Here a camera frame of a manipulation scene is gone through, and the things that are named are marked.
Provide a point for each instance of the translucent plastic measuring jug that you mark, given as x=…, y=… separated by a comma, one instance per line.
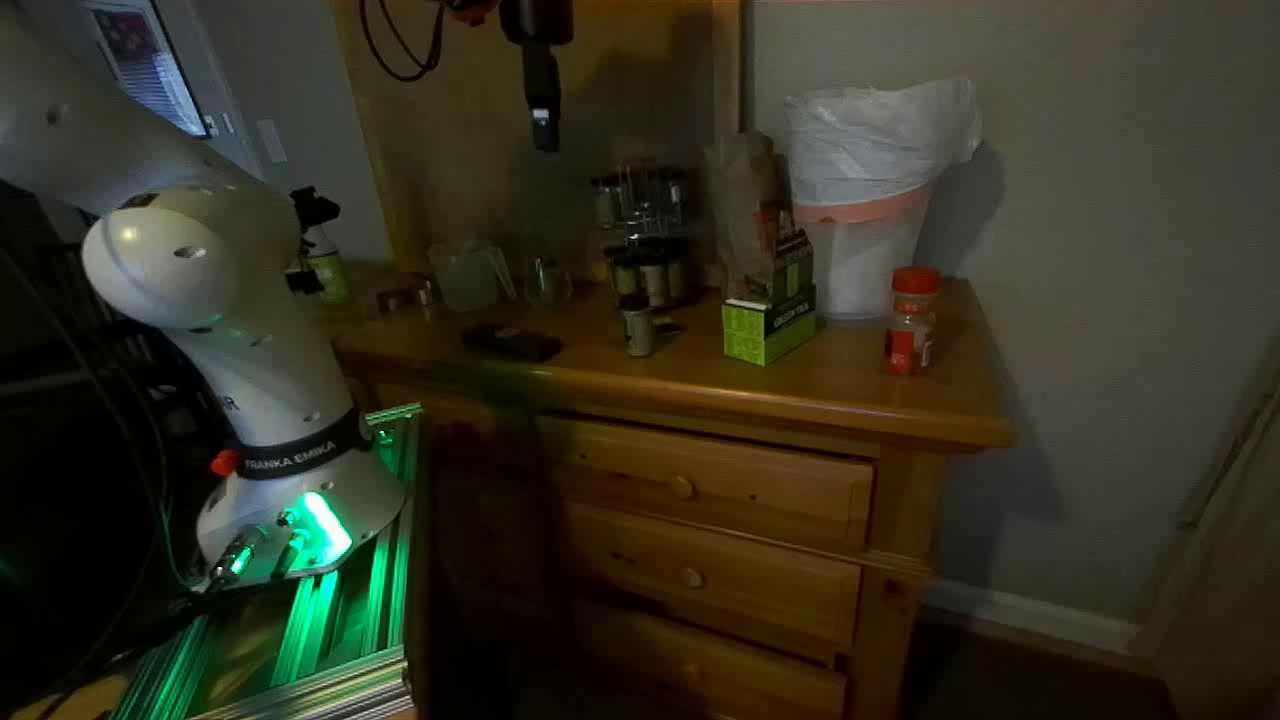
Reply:
x=470, y=279

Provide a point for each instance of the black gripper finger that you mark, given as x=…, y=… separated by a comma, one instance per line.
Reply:
x=542, y=95

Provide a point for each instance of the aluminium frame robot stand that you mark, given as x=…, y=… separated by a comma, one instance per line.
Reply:
x=333, y=624

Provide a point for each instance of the wooden drawer with knob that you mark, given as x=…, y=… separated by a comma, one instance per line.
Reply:
x=721, y=673
x=747, y=484
x=747, y=574

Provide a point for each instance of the white waste bin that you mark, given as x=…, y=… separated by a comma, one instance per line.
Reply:
x=862, y=260

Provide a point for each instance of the wooden dresser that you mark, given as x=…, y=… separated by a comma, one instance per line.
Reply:
x=825, y=386

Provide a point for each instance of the white bin liner bag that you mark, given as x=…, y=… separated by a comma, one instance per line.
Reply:
x=874, y=132

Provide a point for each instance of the red lidded spice jar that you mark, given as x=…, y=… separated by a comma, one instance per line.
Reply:
x=913, y=322

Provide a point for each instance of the brown paper bag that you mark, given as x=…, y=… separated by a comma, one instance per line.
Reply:
x=747, y=202

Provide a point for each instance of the white light switch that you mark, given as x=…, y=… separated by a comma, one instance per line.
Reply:
x=271, y=141

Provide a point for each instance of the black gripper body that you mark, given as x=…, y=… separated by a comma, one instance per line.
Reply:
x=537, y=19

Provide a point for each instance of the white baseboard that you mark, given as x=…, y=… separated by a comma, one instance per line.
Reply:
x=1025, y=616

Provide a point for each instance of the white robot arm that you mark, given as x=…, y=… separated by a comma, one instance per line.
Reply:
x=253, y=335

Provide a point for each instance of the framed wall picture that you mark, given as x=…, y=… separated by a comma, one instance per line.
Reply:
x=147, y=63

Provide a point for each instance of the small spice jar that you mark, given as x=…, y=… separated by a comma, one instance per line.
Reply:
x=639, y=326

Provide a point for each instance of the green cardboard box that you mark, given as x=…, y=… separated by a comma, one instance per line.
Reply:
x=765, y=326

